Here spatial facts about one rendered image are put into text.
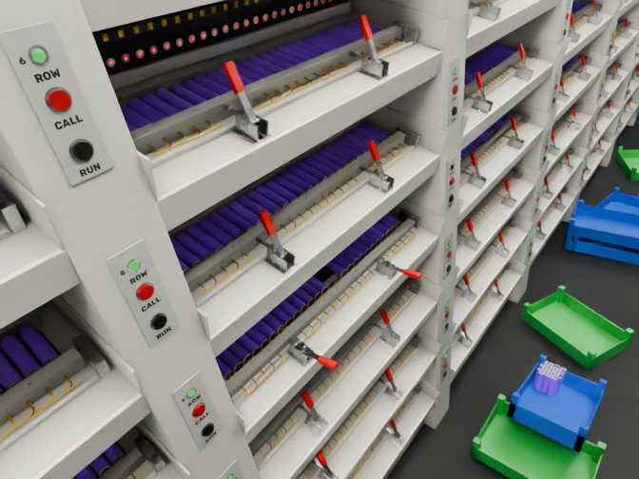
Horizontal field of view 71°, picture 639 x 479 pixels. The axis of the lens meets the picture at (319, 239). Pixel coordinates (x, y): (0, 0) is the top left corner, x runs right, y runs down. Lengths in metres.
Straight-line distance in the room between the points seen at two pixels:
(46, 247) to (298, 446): 0.63
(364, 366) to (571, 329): 1.12
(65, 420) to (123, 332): 0.12
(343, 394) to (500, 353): 0.96
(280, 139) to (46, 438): 0.42
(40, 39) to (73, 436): 0.38
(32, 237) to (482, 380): 1.52
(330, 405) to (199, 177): 0.61
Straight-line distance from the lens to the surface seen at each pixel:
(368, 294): 0.90
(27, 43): 0.42
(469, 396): 1.70
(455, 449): 1.59
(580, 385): 1.78
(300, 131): 0.60
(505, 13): 1.20
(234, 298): 0.63
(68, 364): 0.59
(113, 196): 0.46
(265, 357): 0.77
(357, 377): 1.02
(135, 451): 0.73
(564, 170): 2.29
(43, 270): 0.46
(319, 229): 0.73
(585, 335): 1.98
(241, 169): 0.55
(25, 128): 0.43
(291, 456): 0.94
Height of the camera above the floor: 1.35
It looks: 34 degrees down
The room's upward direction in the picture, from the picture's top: 9 degrees counter-clockwise
